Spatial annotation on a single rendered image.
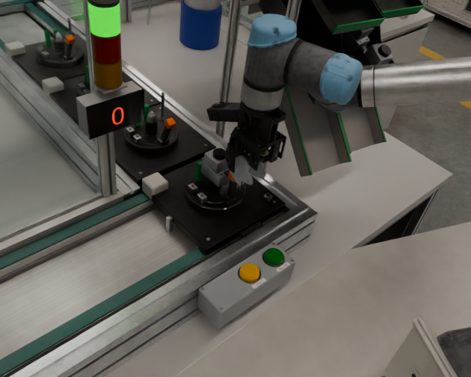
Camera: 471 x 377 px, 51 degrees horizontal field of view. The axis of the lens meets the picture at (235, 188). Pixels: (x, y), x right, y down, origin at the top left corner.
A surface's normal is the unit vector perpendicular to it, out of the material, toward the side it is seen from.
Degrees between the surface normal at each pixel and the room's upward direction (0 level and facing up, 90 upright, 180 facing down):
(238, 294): 0
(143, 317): 0
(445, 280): 0
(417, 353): 90
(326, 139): 45
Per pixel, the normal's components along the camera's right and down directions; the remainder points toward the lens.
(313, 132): 0.45, -0.08
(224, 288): 0.12, -0.73
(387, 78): -0.33, -0.10
